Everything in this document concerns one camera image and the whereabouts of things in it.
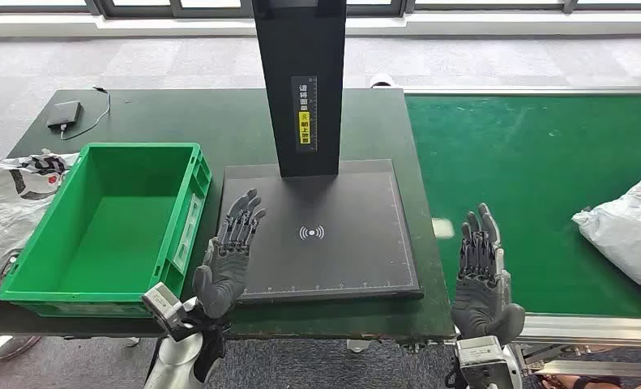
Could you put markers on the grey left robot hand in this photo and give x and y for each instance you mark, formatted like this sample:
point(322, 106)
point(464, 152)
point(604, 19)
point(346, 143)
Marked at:
point(226, 268)

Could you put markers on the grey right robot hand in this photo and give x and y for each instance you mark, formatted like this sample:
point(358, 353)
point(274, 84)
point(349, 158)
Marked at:
point(484, 300)

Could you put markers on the large grey parcel red print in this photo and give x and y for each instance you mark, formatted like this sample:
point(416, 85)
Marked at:
point(626, 231)

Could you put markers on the black inbound scanning machine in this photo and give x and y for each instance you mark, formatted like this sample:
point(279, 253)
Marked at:
point(325, 257)

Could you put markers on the green belt conveyor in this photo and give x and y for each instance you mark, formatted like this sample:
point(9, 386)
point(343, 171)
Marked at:
point(513, 188)

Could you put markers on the white parcel bag black print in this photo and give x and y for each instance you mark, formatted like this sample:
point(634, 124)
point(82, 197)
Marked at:
point(3, 215)

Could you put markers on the person's foot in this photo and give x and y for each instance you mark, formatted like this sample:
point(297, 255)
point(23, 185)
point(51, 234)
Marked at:
point(561, 384)

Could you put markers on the white table foot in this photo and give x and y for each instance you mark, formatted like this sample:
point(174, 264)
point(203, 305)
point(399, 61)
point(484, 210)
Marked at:
point(132, 341)
point(358, 346)

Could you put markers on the green plastic crate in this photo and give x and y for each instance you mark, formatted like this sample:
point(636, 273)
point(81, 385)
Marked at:
point(111, 236)

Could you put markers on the black power bank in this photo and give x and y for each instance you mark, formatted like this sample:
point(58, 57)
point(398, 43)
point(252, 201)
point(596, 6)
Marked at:
point(64, 114)

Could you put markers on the chrome round base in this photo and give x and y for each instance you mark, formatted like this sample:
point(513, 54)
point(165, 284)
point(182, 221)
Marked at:
point(3, 348)

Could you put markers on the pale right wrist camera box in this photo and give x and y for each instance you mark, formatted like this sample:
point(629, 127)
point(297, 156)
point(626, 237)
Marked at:
point(478, 362)

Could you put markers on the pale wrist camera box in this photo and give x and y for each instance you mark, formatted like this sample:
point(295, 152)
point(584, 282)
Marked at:
point(161, 306)
point(478, 362)

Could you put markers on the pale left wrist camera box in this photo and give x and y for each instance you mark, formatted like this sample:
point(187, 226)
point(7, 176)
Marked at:
point(161, 306)

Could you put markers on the aluminium conveyor support frame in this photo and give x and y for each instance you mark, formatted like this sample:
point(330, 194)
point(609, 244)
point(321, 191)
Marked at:
point(594, 368)

